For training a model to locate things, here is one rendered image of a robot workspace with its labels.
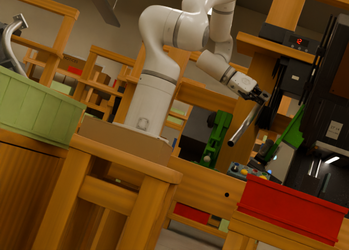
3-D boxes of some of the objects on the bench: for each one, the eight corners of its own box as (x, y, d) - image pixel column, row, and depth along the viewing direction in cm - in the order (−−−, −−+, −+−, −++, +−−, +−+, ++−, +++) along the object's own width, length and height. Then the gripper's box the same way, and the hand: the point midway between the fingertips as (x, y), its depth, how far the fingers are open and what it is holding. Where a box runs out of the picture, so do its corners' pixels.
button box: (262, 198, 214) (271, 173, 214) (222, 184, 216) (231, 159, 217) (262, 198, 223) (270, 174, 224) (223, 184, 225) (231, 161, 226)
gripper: (233, 74, 266) (268, 97, 264) (217, 91, 254) (254, 116, 252) (240, 62, 261) (276, 86, 259) (225, 79, 249) (262, 104, 247)
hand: (261, 98), depth 256 cm, fingers closed on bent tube, 3 cm apart
